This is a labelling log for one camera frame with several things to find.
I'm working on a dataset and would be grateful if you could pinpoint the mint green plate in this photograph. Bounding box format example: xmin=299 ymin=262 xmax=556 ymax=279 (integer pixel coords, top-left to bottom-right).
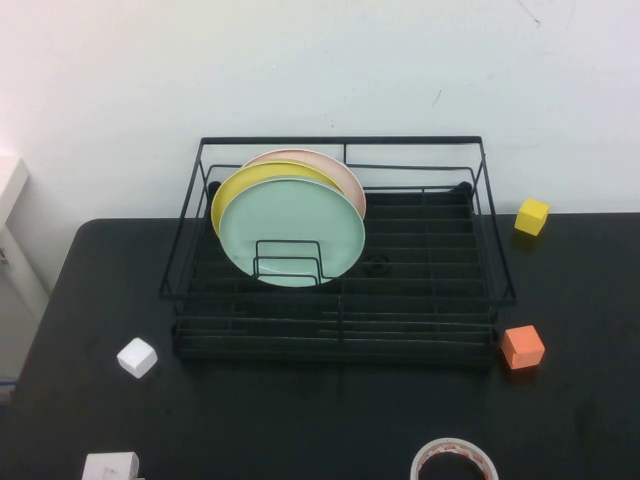
xmin=218 ymin=179 xmax=367 ymax=290

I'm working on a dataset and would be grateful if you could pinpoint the black wire dish rack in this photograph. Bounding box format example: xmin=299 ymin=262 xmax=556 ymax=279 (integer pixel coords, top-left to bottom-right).
xmin=158 ymin=134 xmax=517 ymax=369

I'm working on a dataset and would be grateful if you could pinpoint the yellow plate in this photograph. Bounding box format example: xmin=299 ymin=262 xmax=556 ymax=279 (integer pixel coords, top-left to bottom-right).
xmin=210 ymin=160 xmax=346 ymax=239

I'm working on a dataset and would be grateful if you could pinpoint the white tape roll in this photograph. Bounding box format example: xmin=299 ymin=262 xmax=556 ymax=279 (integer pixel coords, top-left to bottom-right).
xmin=409 ymin=437 xmax=500 ymax=480

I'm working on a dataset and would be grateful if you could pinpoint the pink plate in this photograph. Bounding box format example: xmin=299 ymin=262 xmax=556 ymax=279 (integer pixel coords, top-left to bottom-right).
xmin=242 ymin=148 xmax=368 ymax=219

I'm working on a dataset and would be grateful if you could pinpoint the white cube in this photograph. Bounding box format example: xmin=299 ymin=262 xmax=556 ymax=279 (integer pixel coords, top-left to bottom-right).
xmin=116 ymin=337 xmax=159 ymax=380

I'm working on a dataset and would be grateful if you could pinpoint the orange cube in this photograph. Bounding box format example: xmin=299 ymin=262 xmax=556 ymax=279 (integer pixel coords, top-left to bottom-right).
xmin=500 ymin=324 xmax=546 ymax=372

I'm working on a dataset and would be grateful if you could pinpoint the white rectangular block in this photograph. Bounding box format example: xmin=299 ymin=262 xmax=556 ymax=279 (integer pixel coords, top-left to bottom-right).
xmin=81 ymin=451 xmax=141 ymax=480

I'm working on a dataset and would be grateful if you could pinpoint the yellow cube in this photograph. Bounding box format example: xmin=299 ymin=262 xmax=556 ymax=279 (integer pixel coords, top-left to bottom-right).
xmin=514 ymin=198 xmax=551 ymax=236

